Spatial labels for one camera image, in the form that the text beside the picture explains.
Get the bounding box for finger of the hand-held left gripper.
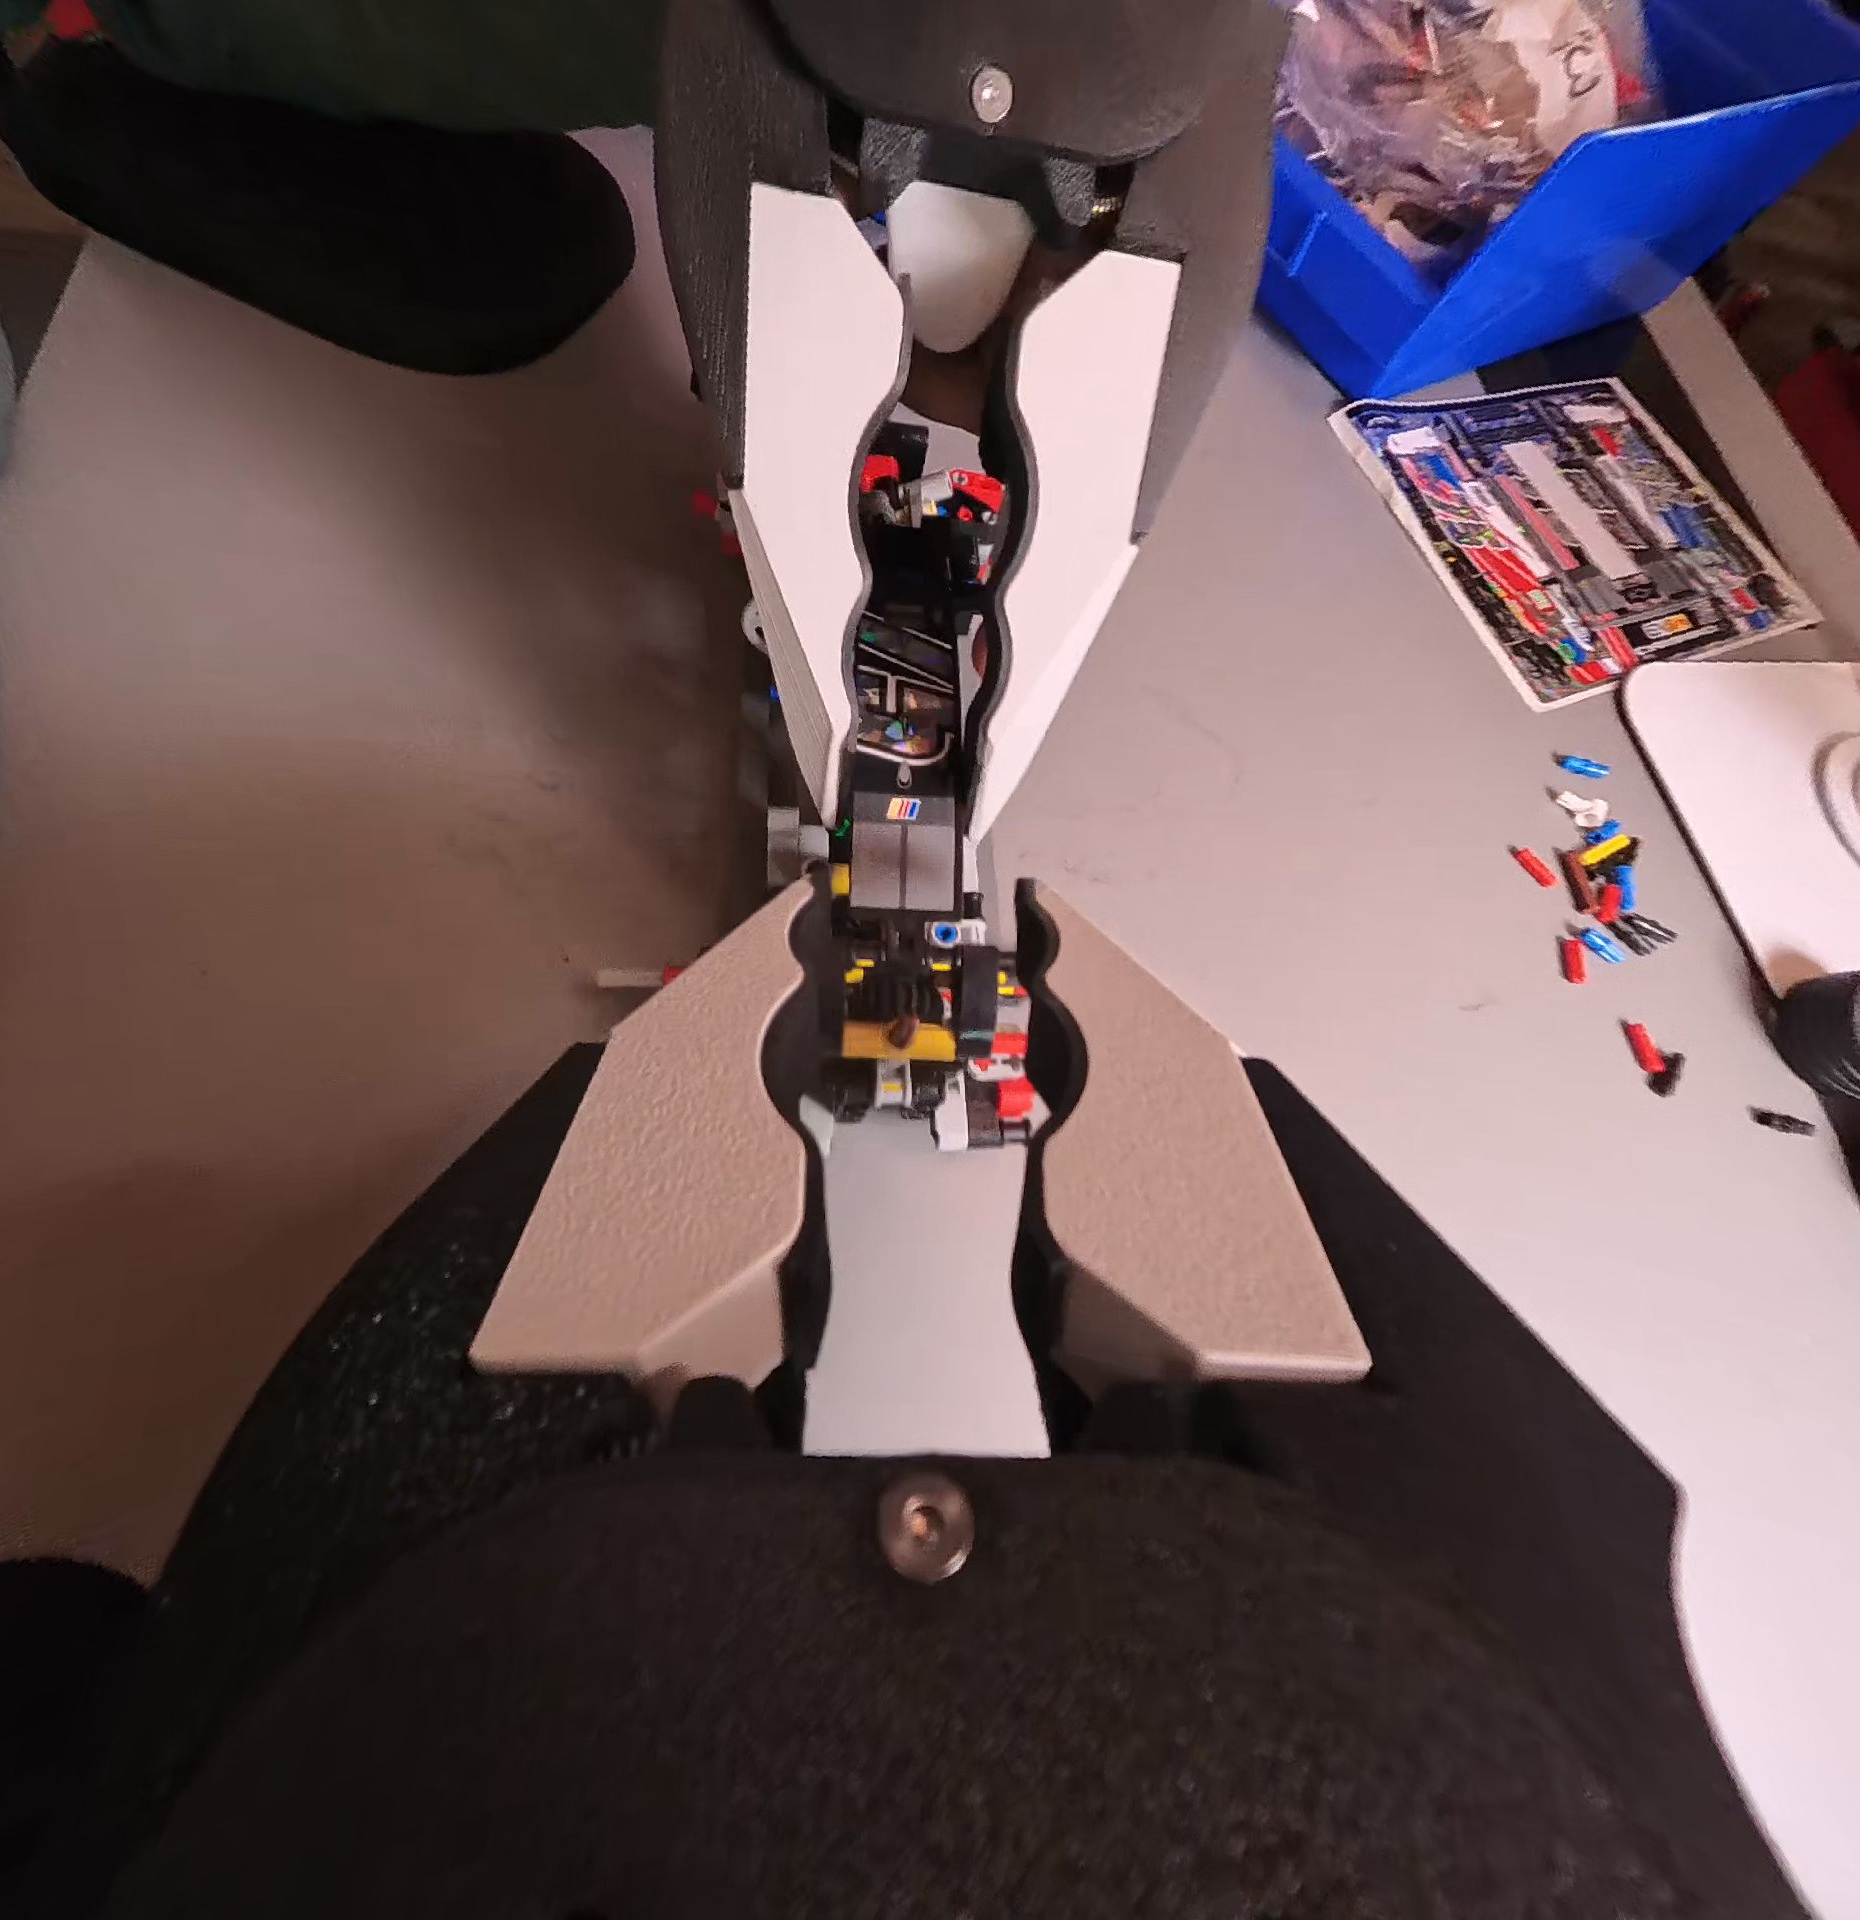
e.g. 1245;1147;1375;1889
960;248;1182;844
723;180;918;866

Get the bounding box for lego car chassis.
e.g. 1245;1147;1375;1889
593;420;1055;1159

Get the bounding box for white book stand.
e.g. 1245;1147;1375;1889
1616;657;1860;995

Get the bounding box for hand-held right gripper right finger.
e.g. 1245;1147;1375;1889
1012;882;1375;1450

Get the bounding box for pile of small lego pieces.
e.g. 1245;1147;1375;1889
1513;823;1682;986

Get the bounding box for black yellow lego wing assembly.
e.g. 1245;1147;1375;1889
827;599;1029;1075

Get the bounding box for lego instruction booklet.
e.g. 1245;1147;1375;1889
1326;377;1827;718

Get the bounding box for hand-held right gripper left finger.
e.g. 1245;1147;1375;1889
469;876;833;1450

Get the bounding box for blue plastic storage bin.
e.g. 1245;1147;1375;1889
1252;0;1860;406

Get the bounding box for clear bags of lego parts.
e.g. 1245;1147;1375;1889
1272;0;1685;262

